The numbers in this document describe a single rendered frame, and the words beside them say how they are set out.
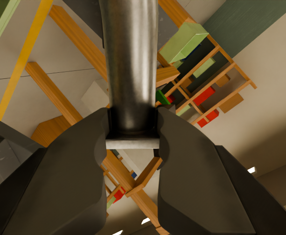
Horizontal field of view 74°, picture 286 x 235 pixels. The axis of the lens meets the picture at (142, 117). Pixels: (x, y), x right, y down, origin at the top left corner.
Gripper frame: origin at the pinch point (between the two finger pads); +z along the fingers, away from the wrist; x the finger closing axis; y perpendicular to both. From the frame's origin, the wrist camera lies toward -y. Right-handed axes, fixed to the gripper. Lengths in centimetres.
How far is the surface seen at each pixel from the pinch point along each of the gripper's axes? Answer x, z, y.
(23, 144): -9.3, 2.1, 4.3
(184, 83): 142, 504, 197
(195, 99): 172, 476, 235
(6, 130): -10.5, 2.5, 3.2
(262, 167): 386, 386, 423
